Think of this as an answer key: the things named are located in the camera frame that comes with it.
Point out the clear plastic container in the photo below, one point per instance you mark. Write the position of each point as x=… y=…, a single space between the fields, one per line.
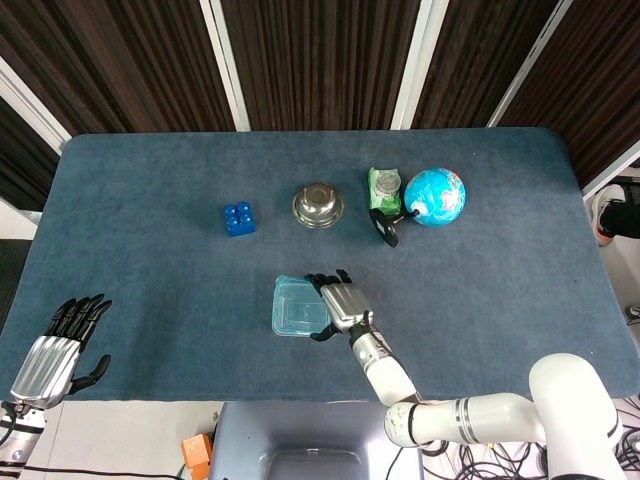
x=295 y=334

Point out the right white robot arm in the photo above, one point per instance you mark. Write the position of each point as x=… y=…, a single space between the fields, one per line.
x=480 y=415

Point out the grey robot torso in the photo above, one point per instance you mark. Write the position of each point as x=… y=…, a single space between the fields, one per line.
x=300 y=430

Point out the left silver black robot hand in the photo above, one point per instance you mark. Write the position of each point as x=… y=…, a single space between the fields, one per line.
x=45 y=365

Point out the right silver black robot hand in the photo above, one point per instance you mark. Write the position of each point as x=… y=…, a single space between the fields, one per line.
x=345 y=302

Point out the white sneaker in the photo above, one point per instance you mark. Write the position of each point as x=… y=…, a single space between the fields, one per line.
x=602 y=205

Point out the blue velvet table cloth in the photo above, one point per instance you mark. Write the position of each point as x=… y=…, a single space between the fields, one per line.
x=150 y=275

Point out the stainless steel bowl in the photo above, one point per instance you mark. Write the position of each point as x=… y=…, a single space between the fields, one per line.
x=318 y=206

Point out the blue globe with black stand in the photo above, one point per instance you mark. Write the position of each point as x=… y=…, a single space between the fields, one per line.
x=435 y=195

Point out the white partition frame post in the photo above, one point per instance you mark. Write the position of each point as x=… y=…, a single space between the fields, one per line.
x=30 y=102
x=530 y=65
x=227 y=65
x=612 y=180
x=417 y=65

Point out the orange wooden block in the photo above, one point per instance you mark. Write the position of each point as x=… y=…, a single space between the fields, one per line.
x=197 y=450

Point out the translucent blue plastic lid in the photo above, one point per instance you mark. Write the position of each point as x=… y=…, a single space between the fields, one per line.
x=295 y=310

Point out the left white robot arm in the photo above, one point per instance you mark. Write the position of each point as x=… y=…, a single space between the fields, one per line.
x=20 y=430

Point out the blue toy building block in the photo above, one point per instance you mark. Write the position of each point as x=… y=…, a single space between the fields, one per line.
x=240 y=220

